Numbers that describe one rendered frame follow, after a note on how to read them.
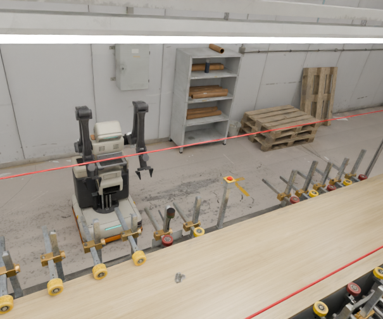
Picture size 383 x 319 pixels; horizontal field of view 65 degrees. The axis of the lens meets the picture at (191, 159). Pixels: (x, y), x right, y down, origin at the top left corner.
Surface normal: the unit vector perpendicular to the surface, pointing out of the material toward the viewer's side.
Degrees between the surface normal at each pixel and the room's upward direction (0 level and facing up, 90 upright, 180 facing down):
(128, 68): 90
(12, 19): 61
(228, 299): 0
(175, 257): 0
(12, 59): 90
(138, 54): 90
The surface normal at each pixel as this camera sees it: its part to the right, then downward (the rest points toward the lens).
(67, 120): 0.48, 0.52
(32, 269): 0.11, -0.84
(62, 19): 0.47, 0.04
